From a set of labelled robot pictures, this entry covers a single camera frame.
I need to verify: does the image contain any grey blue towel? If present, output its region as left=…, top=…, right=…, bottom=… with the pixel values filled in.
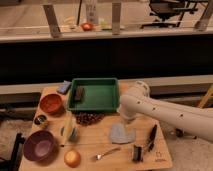
left=109, top=123, right=136, bottom=144

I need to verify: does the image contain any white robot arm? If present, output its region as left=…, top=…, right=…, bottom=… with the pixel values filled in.
left=118, top=81, right=213, bottom=143

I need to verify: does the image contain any green plastic tray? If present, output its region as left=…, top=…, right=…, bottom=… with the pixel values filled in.
left=67, top=78, right=119, bottom=113

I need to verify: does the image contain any dark block in tray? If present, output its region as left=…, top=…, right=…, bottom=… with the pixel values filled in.
left=74, top=86, right=84, bottom=101

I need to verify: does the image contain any bunch of dark grapes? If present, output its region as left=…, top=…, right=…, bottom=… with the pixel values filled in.
left=75, top=113, right=104, bottom=126

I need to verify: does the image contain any blue sponge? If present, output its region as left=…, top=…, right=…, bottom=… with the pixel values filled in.
left=57, top=81, right=71, bottom=95

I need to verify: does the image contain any yellow banana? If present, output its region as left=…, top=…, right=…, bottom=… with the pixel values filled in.
left=61, top=113, right=73, bottom=147

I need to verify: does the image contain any orange bowl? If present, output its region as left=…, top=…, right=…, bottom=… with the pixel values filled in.
left=39, top=94, right=63, bottom=115

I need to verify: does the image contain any red apple in background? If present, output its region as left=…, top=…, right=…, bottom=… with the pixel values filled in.
left=81, top=22, right=94, bottom=31

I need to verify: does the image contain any metal spoon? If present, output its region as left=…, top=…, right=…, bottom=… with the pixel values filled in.
left=91, top=147, right=121, bottom=161

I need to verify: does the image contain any black marker pen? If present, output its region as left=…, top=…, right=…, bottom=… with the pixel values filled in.
left=144, top=125, right=157, bottom=152

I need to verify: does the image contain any small dark round tin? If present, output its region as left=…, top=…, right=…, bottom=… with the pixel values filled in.
left=34, top=115, right=47, bottom=125

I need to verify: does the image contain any orange round fruit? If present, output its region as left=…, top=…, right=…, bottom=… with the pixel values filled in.
left=64, top=150, right=81, bottom=168

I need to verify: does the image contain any purple bowl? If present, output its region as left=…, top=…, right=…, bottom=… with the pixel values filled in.
left=23, top=130, right=55, bottom=162

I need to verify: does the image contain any black office chair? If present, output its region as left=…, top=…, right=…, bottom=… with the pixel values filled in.
left=141, top=0, right=198, bottom=29

